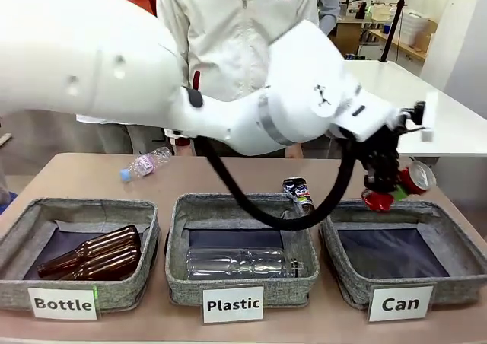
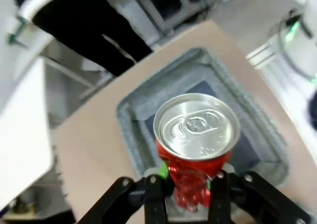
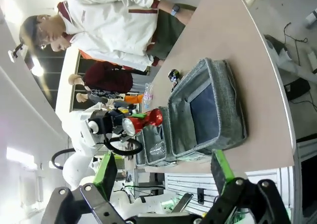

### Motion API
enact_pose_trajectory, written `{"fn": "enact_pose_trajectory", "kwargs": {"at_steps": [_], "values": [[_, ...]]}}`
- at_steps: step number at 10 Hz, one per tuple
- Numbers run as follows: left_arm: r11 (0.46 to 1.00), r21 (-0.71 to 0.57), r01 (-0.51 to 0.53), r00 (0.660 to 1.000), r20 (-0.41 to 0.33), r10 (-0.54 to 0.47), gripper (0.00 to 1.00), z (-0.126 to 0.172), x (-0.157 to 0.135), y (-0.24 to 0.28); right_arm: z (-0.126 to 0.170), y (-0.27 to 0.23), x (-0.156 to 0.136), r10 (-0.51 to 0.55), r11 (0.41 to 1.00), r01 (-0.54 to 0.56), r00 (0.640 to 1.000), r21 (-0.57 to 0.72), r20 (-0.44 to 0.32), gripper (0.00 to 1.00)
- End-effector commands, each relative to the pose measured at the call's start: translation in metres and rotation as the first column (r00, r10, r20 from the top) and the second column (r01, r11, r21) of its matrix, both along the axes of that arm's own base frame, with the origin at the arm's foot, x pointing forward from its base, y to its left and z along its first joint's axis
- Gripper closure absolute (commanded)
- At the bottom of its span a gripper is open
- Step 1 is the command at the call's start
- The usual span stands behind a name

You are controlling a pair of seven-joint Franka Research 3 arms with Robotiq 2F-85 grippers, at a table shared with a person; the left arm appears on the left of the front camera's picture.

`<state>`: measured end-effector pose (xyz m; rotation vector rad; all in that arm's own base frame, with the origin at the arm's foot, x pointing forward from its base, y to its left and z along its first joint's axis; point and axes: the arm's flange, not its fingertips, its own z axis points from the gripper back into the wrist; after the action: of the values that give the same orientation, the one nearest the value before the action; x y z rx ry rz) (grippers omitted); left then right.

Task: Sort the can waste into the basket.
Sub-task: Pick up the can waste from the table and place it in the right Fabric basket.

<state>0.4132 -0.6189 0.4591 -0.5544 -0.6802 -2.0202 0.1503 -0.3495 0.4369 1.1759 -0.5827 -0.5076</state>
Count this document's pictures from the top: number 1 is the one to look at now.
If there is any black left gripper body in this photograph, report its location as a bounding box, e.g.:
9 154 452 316
355 125 403 180

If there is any red crushed drink can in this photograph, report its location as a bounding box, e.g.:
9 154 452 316
360 160 438 212

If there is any large clear plastic bottle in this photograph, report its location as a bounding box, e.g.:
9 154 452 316
186 247 302 282

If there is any brown glass bottle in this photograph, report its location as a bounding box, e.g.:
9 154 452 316
37 225 141 279
60 244 142 282

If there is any black crushed drink can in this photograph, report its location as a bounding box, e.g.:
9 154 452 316
282 176 317 215

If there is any grey fabric basket labelled Can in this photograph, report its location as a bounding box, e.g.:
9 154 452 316
319 199 487 310

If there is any white Can label card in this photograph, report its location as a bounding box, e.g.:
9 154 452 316
368 285 434 322

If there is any grey fabric basket labelled Plastic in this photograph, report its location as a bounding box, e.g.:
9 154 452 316
165 192 320 309

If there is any grey fabric basket labelled Bottle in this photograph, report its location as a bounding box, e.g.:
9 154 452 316
0 196 161 315

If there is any white background table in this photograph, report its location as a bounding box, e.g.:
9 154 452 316
342 59 487 158

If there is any wooden background desk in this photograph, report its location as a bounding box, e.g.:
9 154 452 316
367 27 427 62

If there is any brown cardboard box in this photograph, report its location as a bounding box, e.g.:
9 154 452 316
414 18 439 52

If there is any stack of white containers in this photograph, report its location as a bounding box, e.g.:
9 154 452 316
399 11 431 33

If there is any black tripod pole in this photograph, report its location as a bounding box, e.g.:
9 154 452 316
380 0 412 62

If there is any background person in grey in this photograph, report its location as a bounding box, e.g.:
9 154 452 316
317 0 342 37

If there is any white Plastic label card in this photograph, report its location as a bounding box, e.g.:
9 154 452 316
202 287 265 324

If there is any person in white jacket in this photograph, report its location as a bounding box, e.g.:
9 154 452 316
155 0 320 158

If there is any small pink-label plastic bottle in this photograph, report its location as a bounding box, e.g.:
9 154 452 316
119 146 173 184

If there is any white Bottle label card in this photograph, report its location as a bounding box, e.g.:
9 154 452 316
27 285 98 320

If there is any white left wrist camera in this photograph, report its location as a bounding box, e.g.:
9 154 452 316
399 91 438 143

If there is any black left arm cable sleeve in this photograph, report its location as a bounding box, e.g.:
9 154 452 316
196 134 359 231

